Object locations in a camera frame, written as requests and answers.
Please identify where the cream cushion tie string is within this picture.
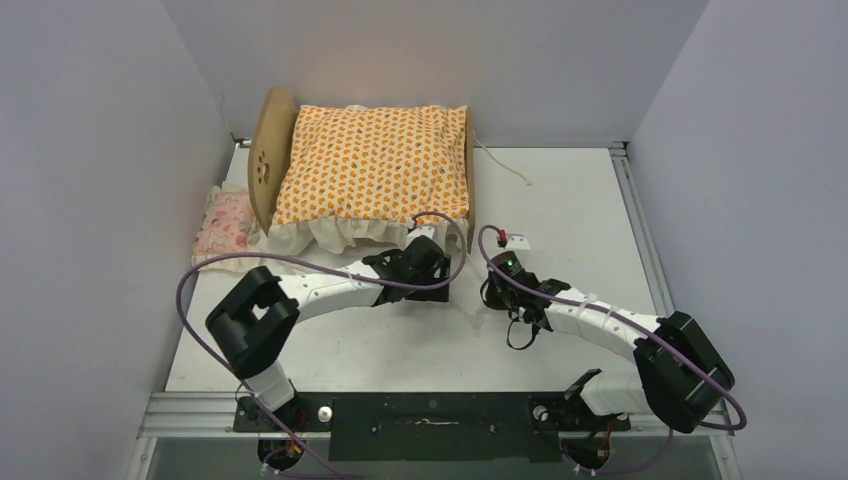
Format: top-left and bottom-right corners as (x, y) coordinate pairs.
(453, 251), (492, 339)

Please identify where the orange patterned bed cushion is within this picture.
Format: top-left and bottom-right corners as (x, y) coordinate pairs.
(266, 103), (472, 258)

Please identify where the wooden pet bed frame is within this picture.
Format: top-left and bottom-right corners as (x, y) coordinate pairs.
(246, 86), (478, 254)

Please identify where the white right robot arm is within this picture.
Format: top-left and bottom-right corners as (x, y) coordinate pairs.
(481, 251), (735, 433)

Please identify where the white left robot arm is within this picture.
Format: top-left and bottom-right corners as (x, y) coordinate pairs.
(205, 236), (451, 430)

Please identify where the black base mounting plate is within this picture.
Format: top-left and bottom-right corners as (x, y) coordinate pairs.
(231, 392), (631, 464)

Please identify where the pink frilled small pillow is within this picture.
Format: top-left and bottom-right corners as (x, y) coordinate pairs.
(191, 181), (260, 265)

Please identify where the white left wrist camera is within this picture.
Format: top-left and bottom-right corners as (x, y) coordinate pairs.
(407, 224), (438, 243)

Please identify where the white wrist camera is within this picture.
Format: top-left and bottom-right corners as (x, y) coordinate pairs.
(407, 224), (438, 243)
(497, 231), (531, 250)

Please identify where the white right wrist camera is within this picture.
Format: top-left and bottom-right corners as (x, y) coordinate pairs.
(497, 231), (531, 250)

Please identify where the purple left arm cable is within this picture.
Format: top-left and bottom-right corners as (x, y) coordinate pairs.
(174, 211), (469, 480)

